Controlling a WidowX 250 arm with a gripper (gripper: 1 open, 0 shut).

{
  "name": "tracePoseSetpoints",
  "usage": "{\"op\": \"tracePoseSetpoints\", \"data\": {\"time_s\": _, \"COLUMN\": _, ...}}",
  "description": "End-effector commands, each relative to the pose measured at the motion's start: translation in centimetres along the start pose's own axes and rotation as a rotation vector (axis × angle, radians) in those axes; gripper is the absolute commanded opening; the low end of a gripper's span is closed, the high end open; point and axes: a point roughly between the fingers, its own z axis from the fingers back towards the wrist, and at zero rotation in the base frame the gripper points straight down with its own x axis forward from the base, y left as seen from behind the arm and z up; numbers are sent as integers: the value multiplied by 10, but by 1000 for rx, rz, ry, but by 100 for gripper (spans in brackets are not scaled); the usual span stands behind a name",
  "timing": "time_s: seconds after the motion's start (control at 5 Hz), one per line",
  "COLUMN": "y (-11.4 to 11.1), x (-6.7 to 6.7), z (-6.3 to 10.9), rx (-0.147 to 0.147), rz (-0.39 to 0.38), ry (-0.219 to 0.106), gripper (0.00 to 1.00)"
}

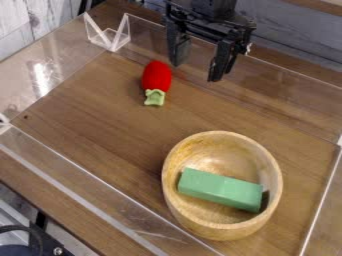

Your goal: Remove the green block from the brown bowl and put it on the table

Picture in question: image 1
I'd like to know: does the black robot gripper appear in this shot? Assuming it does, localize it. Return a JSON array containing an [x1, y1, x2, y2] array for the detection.
[[164, 0, 256, 82]]

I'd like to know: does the brown wooden bowl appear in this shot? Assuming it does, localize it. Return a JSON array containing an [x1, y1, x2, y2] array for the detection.
[[161, 131, 283, 241]]

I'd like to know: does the green rectangular block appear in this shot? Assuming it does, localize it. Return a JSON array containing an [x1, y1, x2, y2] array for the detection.
[[177, 168, 263, 213]]

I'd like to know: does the clear acrylic front barrier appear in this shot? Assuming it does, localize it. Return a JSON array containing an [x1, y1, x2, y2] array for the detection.
[[0, 124, 224, 256]]

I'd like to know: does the black clamp under table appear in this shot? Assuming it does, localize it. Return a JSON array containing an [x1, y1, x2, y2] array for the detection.
[[27, 212, 74, 256]]

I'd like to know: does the clear acrylic corner bracket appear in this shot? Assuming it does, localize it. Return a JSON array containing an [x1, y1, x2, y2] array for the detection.
[[82, 13, 130, 52]]

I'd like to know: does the black cable loop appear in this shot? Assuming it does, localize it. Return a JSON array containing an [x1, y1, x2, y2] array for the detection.
[[0, 225, 45, 256]]

